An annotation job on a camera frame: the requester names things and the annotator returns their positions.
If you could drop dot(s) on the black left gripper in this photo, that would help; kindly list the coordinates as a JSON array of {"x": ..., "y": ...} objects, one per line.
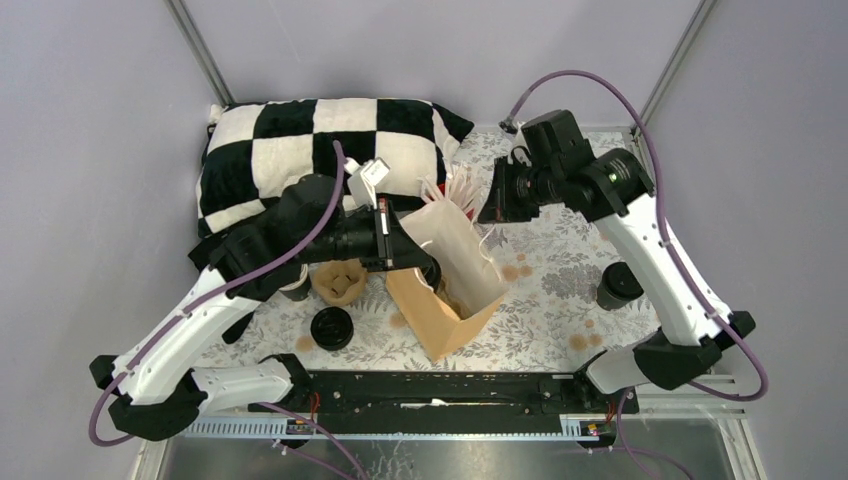
[{"x": 395, "y": 245}]

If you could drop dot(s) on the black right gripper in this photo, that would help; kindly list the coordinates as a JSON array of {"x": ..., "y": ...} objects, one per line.
[{"x": 500, "y": 207}]

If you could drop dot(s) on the brown paper bag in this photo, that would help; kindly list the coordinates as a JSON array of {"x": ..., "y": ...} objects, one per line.
[{"x": 472, "y": 281}]

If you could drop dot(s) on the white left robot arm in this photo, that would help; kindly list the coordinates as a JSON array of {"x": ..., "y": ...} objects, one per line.
[{"x": 156, "y": 390}]

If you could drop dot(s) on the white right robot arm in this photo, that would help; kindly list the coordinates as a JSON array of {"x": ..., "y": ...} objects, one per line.
[{"x": 552, "y": 163}]

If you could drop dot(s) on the brown cardboard cup carrier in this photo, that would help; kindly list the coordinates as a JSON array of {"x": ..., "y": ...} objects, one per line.
[{"x": 339, "y": 283}]

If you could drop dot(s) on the stack of black lids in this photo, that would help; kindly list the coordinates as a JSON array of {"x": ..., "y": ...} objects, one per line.
[{"x": 332, "y": 328}]

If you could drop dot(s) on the floral table mat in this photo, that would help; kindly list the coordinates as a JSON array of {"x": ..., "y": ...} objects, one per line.
[{"x": 549, "y": 319}]

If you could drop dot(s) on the stack of paper cups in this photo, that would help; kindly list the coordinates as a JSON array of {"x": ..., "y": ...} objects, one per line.
[{"x": 298, "y": 290}]

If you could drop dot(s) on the black white checkered pillow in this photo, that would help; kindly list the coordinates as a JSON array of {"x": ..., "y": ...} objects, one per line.
[{"x": 256, "y": 150}]

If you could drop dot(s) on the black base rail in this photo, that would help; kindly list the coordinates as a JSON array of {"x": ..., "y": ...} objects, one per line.
[{"x": 403, "y": 402}]

